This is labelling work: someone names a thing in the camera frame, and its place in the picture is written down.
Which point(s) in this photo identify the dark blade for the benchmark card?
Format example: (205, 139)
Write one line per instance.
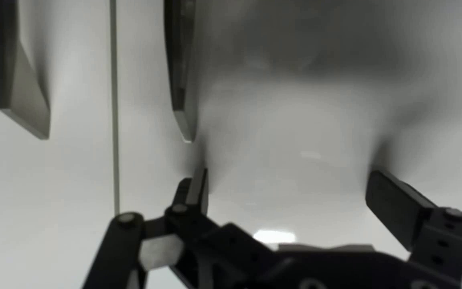
(19, 80)
(181, 69)

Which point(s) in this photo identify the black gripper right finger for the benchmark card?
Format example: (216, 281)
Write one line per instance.
(433, 234)

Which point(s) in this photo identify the white overhead cabinet door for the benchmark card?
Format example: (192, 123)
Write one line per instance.
(75, 176)
(305, 117)

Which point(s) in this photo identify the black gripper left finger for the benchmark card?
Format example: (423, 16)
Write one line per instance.
(135, 245)

